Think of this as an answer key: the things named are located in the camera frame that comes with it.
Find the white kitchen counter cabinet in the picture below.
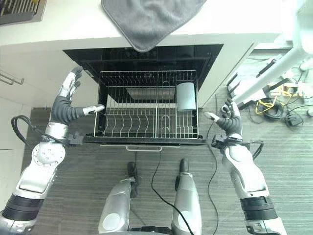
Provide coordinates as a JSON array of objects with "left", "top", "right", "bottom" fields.
[{"left": 0, "top": 0, "right": 294, "bottom": 150}]

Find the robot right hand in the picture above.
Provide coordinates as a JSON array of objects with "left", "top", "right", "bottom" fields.
[{"left": 203, "top": 97, "right": 243, "bottom": 136}]

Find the silver cabinet handle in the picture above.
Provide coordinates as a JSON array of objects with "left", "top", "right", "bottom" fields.
[{"left": 0, "top": 71, "right": 25, "bottom": 86}]

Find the robot left leg silver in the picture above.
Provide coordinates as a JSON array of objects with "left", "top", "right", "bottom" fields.
[{"left": 98, "top": 161, "right": 138, "bottom": 235}]

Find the grey cloth mat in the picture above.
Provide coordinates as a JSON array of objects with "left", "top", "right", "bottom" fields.
[{"left": 101, "top": 0, "right": 206, "bottom": 53}]

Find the wire dish rack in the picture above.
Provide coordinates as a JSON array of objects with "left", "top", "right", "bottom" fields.
[{"left": 93, "top": 70, "right": 199, "bottom": 139}]

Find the black power adapter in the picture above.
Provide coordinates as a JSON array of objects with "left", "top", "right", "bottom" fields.
[{"left": 284, "top": 114, "right": 303, "bottom": 127}]

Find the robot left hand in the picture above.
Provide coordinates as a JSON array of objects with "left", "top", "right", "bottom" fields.
[{"left": 49, "top": 66, "right": 106, "bottom": 127}]

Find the black dishwasher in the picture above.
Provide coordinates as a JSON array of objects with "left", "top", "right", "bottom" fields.
[{"left": 62, "top": 44, "right": 224, "bottom": 148}]

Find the grey cup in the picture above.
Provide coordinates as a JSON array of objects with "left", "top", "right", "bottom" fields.
[{"left": 176, "top": 82, "right": 197, "bottom": 112}]

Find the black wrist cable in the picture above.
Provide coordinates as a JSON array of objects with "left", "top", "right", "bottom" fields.
[
  {"left": 11, "top": 115, "right": 74, "bottom": 148},
  {"left": 221, "top": 138, "right": 265, "bottom": 161}
]

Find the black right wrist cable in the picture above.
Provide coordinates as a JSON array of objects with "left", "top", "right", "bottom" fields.
[{"left": 221, "top": 138, "right": 265, "bottom": 161}]

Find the yellow cable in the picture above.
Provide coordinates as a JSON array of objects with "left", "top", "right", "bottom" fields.
[{"left": 255, "top": 83, "right": 298, "bottom": 115}]

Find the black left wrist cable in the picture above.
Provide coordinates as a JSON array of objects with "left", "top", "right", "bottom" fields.
[{"left": 11, "top": 115, "right": 74, "bottom": 148}]

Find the robot leg silver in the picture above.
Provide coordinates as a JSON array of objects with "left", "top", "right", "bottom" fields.
[
  {"left": 98, "top": 161, "right": 138, "bottom": 235},
  {"left": 172, "top": 158, "right": 203, "bottom": 235}
]

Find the dishwasher handle silver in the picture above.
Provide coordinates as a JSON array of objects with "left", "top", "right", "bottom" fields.
[{"left": 125, "top": 145, "right": 163, "bottom": 152}]

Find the black cable bundle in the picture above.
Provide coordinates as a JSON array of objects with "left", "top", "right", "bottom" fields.
[{"left": 248, "top": 97, "right": 313, "bottom": 128}]

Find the white stand with black clamps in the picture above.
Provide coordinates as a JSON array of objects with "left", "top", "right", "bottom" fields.
[{"left": 226, "top": 45, "right": 303, "bottom": 110}]

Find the robot right leg silver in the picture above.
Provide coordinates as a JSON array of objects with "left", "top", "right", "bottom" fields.
[{"left": 172, "top": 158, "right": 203, "bottom": 235}]

